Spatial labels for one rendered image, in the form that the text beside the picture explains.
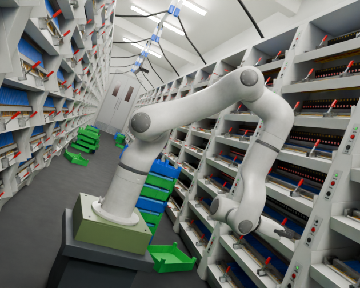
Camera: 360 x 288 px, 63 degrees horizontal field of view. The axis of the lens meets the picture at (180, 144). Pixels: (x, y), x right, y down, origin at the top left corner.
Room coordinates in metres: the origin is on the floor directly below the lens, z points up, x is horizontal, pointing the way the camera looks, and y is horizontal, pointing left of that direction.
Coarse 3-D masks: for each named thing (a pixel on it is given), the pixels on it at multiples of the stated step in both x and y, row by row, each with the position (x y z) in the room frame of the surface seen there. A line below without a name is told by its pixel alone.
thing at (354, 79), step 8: (352, 64) 1.50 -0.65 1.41; (320, 72) 1.73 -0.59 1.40; (328, 72) 1.67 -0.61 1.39; (336, 72) 1.61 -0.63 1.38; (344, 72) 1.34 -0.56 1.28; (352, 72) 1.50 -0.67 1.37; (288, 80) 1.76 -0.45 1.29; (296, 80) 1.78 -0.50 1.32; (304, 80) 1.58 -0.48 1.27; (312, 80) 1.60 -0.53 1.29; (320, 80) 1.56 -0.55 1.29; (328, 80) 1.40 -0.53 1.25; (336, 80) 1.35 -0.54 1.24; (344, 80) 1.30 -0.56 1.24; (352, 80) 1.26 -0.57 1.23; (288, 88) 1.70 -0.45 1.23; (296, 88) 1.63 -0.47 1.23; (304, 88) 1.56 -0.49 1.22; (312, 88) 1.50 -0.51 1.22; (320, 88) 1.45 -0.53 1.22; (328, 88) 1.40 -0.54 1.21; (336, 88) 1.35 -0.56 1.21; (344, 88) 1.46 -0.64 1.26; (352, 88) 1.42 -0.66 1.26
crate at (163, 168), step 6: (156, 162) 2.04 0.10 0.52; (162, 162) 2.06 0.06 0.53; (168, 162) 2.07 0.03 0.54; (150, 168) 1.80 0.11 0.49; (156, 168) 1.82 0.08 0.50; (162, 168) 1.84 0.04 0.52; (168, 168) 1.86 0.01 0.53; (174, 168) 1.98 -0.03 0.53; (180, 168) 1.91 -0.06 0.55; (168, 174) 1.87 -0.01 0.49; (174, 174) 1.90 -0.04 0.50
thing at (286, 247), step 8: (240, 200) 1.77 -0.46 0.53; (280, 208) 1.61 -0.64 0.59; (296, 216) 1.47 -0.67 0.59; (256, 232) 1.48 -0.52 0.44; (272, 240) 1.34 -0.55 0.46; (280, 240) 1.29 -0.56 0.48; (288, 240) 1.29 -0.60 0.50; (296, 240) 1.17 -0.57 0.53; (280, 248) 1.27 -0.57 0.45; (288, 248) 1.22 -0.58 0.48; (296, 248) 1.18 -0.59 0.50; (288, 256) 1.22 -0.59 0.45
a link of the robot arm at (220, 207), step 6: (216, 198) 1.03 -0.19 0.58; (222, 198) 1.00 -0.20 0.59; (228, 198) 1.03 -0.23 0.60; (216, 204) 1.01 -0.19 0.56; (222, 204) 0.98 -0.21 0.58; (228, 204) 0.99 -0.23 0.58; (234, 204) 1.00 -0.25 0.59; (210, 210) 1.03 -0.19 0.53; (216, 210) 0.99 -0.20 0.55; (222, 210) 0.98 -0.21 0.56; (228, 210) 0.98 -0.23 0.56; (210, 216) 1.02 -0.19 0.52; (216, 216) 0.99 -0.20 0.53; (222, 216) 0.98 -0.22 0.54
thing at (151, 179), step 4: (148, 176) 1.81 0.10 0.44; (152, 176) 1.82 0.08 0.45; (148, 180) 1.81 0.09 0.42; (152, 180) 1.82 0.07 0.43; (156, 180) 1.84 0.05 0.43; (160, 180) 1.85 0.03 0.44; (164, 180) 1.87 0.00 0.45; (176, 180) 1.91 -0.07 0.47; (152, 184) 1.83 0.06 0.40; (156, 184) 1.84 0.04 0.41; (160, 184) 1.86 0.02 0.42; (164, 184) 1.87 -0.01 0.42; (168, 184) 1.89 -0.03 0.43; (172, 184) 1.90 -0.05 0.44; (168, 188) 1.89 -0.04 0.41; (172, 188) 1.91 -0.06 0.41
